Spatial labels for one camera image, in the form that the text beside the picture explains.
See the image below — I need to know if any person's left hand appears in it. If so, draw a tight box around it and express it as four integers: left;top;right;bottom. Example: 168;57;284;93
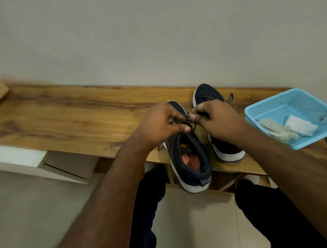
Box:
135;102;191;151

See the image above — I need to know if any person's right hand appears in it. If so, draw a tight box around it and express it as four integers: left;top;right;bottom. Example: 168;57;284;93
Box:
188;99;252;145

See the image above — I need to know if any used wipe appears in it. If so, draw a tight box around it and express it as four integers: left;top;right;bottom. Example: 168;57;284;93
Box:
270;127;299;143

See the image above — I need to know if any person's left forearm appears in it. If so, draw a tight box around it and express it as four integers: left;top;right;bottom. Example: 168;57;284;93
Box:
57;138;156;248

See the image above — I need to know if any person's right forearm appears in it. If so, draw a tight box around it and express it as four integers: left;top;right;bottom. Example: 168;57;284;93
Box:
237;122;327;241

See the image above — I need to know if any blue plastic basket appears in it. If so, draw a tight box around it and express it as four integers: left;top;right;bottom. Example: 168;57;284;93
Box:
244;88;327;151

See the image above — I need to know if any wooden table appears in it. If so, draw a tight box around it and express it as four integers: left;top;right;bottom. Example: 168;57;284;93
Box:
0;84;327;192

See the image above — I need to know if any white drawer unit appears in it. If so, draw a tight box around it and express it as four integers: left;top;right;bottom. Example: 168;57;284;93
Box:
0;145;99;184

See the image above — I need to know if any beige perforated basket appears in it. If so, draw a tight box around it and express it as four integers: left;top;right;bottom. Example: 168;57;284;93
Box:
0;81;10;100

